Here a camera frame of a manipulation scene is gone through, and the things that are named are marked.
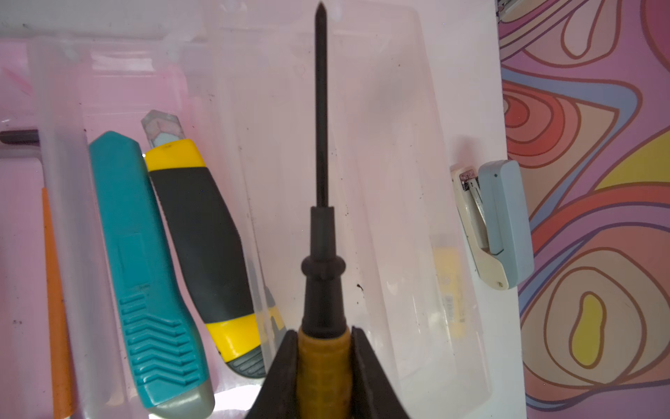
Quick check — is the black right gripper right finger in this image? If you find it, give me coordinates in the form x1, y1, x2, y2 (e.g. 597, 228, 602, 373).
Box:
352, 326, 409, 419

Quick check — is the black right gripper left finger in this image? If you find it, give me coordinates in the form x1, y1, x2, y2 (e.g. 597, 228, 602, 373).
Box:
245, 330, 298, 419

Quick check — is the orange handled screwdriver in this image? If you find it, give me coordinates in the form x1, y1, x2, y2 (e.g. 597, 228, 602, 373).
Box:
297, 3, 352, 418

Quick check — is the teal utility knife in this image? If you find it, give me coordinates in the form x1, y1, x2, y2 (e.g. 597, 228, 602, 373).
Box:
89, 132, 215, 418

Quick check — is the black yellow utility knife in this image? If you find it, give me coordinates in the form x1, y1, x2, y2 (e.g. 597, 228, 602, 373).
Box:
141, 110, 266, 379

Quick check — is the orange handled hex key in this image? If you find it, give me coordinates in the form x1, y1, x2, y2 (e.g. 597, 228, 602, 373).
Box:
42, 188, 76, 418

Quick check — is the pink plastic tool box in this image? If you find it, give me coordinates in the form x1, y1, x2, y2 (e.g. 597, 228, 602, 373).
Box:
1, 1, 490, 418

